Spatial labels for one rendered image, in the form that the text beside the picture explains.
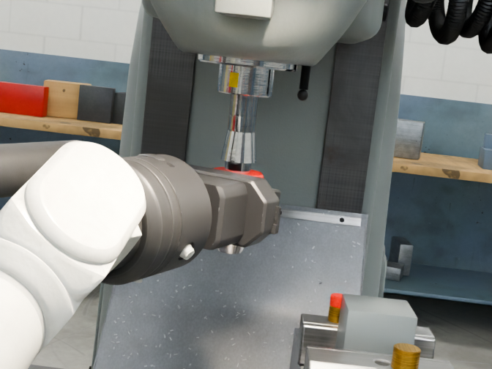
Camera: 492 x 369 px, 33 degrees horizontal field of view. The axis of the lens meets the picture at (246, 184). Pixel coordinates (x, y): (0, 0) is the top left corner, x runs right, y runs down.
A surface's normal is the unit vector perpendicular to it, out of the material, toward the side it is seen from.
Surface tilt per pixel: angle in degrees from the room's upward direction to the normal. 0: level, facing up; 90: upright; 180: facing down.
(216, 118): 90
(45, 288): 79
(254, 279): 63
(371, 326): 90
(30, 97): 90
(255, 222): 90
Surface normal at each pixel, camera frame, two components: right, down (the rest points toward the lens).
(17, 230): 0.11, -0.30
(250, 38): -0.10, 0.49
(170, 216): 0.87, -0.10
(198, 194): 0.81, -0.36
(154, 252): 0.23, 0.40
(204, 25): -0.36, 0.59
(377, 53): -0.06, 0.15
